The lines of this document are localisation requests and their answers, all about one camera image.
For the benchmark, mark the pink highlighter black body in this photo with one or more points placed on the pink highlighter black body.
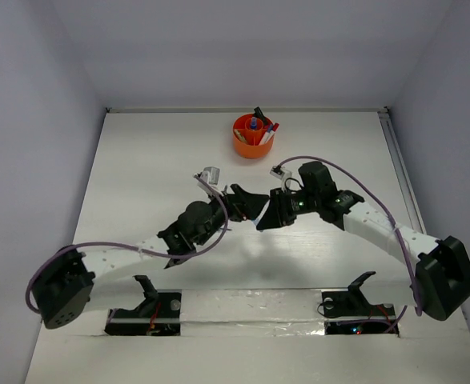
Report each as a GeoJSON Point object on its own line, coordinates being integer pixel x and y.
{"type": "Point", "coordinates": [259, 114]}

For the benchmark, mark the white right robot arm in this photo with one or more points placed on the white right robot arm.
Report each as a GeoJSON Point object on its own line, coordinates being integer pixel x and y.
{"type": "Point", "coordinates": [439, 269]}

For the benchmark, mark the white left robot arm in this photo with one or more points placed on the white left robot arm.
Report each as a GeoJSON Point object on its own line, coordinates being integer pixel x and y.
{"type": "Point", "coordinates": [65, 286]}

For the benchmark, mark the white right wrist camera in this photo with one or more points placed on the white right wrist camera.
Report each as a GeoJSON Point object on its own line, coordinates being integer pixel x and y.
{"type": "Point", "coordinates": [282, 174]}

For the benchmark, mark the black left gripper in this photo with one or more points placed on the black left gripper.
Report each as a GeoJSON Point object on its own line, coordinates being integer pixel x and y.
{"type": "Point", "coordinates": [248, 209]}

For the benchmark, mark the orange round organizer container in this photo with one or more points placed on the orange round organizer container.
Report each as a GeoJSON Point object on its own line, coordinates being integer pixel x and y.
{"type": "Point", "coordinates": [253, 150]}

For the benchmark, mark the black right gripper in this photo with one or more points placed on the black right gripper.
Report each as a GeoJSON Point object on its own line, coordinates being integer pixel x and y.
{"type": "Point", "coordinates": [277, 214]}

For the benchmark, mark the black-capped white marker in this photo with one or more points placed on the black-capped white marker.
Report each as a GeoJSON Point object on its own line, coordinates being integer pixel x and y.
{"type": "Point", "coordinates": [269, 133]}

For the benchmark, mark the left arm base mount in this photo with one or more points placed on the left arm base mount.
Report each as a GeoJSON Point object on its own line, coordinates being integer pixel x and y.
{"type": "Point", "coordinates": [158, 314]}

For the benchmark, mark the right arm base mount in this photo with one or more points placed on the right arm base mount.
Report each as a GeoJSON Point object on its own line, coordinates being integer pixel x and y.
{"type": "Point", "coordinates": [348, 312]}

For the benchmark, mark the light green marker pen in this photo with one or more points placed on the light green marker pen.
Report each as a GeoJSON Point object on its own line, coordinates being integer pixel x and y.
{"type": "Point", "coordinates": [240, 136]}

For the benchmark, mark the blue translucent utility knife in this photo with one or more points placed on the blue translucent utility knife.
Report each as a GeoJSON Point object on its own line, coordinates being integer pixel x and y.
{"type": "Point", "coordinates": [260, 214]}

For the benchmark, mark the blue-capped white marker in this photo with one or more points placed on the blue-capped white marker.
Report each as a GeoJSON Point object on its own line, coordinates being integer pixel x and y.
{"type": "Point", "coordinates": [264, 137]}

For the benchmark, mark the red-capped white marker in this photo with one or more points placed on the red-capped white marker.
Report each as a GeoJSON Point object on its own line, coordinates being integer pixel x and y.
{"type": "Point", "coordinates": [272, 131]}

